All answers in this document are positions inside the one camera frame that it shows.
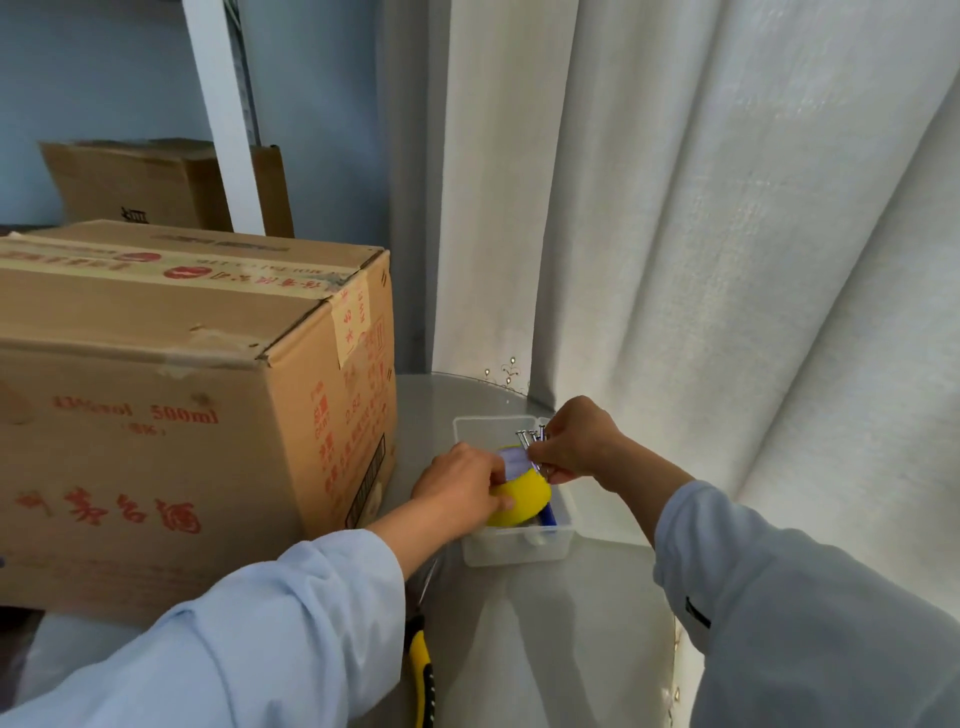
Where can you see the white curtain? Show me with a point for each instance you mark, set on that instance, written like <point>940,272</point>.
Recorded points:
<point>750,225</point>

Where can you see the person's left hand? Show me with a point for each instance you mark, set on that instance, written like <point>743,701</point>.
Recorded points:
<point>457,487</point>

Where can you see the white metal shelf unit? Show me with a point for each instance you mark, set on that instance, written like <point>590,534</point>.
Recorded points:
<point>225,112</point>

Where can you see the yellow tape roll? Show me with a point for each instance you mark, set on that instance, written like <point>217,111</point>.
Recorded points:
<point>525,495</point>

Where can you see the clear plastic container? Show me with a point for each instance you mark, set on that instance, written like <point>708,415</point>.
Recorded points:
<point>517,547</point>

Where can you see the upright small cardboard box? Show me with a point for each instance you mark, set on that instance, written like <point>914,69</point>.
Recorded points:
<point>127,180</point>

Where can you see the person's left forearm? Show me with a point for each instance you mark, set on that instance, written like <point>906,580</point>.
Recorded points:
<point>225,652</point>

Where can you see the brown cardboard box red print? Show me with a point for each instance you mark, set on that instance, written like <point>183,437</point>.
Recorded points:
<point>150,420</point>

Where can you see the person's right hand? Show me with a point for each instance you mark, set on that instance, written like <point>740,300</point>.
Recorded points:
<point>577,442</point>

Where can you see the person's right forearm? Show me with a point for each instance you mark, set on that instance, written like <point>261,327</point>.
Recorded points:
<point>810,615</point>

